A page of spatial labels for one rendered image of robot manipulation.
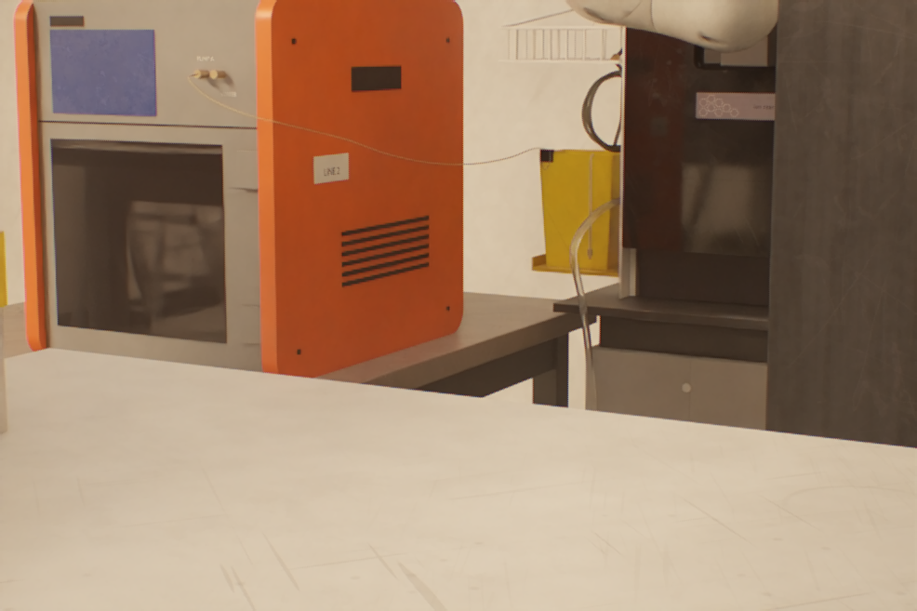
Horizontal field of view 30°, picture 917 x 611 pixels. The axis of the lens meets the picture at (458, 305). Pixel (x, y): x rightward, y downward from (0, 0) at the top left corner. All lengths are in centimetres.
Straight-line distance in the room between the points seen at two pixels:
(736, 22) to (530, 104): 194
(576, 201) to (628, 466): 158
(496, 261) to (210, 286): 182
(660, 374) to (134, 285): 70
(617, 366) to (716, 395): 14
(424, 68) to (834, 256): 95
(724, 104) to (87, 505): 159
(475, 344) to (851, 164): 97
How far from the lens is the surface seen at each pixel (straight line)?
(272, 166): 181
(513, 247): 364
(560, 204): 234
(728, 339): 219
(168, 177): 191
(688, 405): 220
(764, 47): 213
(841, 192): 122
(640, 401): 222
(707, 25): 168
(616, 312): 221
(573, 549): 64
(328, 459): 77
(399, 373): 195
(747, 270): 225
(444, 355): 204
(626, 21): 174
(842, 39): 122
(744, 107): 220
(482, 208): 366
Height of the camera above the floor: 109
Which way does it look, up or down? 9 degrees down
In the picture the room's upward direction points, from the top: straight up
